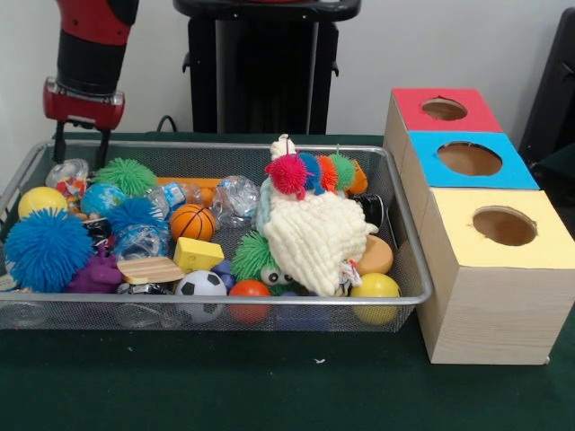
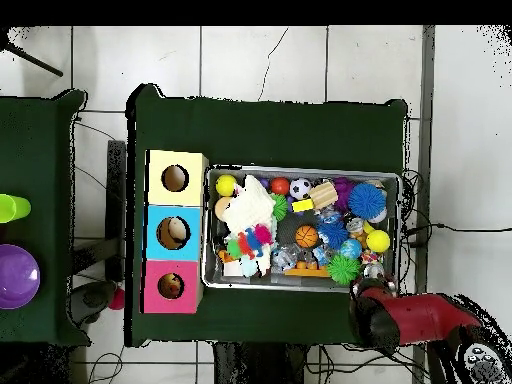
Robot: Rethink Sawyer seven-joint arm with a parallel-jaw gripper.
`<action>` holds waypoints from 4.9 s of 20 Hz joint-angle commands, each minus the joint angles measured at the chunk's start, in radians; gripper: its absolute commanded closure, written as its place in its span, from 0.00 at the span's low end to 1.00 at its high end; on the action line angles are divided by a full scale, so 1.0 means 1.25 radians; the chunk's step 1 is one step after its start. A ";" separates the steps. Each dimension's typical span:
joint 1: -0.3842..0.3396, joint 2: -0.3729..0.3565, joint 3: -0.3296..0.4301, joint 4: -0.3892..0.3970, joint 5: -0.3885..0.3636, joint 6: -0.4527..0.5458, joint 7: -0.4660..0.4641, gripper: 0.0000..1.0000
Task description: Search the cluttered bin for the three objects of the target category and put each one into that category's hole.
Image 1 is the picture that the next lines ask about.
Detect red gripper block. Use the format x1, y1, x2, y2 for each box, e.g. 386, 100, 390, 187
43, 76, 126, 167

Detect light blue waffle cloth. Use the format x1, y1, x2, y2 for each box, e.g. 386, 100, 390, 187
253, 179, 275, 233

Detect multicolour spiky caterpillar toy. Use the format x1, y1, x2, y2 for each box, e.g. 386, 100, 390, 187
263, 144, 357, 201

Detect cream waffle cloth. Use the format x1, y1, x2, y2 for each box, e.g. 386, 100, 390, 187
262, 134, 379, 297

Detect shallow clear mesh bin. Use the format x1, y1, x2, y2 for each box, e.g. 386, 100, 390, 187
0, 139, 435, 333

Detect wooden box with three holes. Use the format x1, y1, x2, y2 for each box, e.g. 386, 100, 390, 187
384, 87, 562, 366

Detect plain green spiky ball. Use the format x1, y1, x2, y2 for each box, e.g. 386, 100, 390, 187
93, 156, 158, 198

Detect large blue spiky ball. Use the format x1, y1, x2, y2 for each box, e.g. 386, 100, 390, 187
4, 208, 94, 294

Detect small basketball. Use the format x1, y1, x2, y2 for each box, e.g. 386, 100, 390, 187
169, 204, 217, 242

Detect yellow foam block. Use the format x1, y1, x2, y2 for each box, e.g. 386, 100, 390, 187
173, 236, 225, 274

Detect small soccer ball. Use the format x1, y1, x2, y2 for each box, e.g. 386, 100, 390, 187
174, 269, 228, 323

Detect green spiky ball with eyes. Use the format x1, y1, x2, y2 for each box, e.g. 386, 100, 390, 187
231, 231, 297, 296

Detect dark green table cloth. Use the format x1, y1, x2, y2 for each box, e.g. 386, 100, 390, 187
532, 143, 575, 207
0, 130, 575, 431

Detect yellow plastic ball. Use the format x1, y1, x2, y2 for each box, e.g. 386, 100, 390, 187
349, 272, 403, 325

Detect black chair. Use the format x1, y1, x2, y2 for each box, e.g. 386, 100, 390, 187
518, 7, 575, 158

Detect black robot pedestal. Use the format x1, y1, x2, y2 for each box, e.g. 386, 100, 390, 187
172, 0, 363, 136

